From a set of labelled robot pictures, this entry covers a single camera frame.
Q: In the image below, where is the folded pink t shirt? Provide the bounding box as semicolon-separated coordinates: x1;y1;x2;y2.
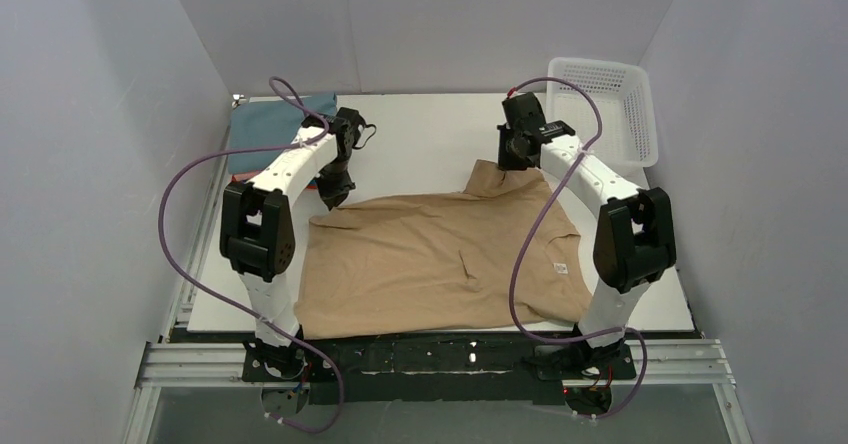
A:
231;170;261;182

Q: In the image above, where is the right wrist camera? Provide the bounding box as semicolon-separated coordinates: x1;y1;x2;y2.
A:
502;93;547;130

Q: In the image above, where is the beige t shirt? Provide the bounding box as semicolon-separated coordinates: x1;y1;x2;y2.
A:
294;160;592;339

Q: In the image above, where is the purple cable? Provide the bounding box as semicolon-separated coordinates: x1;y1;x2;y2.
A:
504;77;649;421
157;76;347;436

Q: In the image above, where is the folded grey-blue t shirt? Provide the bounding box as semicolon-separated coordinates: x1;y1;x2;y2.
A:
227;100;305;175

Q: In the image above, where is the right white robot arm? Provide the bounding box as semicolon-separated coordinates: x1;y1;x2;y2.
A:
498;91;676;374

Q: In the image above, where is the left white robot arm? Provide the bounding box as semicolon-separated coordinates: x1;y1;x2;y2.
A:
219;107;367;380

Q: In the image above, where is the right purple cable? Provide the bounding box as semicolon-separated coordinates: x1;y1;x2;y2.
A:
504;77;649;421

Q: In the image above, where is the white plastic basket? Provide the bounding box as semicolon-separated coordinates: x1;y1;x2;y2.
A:
545;57;659;169

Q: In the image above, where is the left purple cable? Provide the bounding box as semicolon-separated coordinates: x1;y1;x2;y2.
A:
157;76;347;436

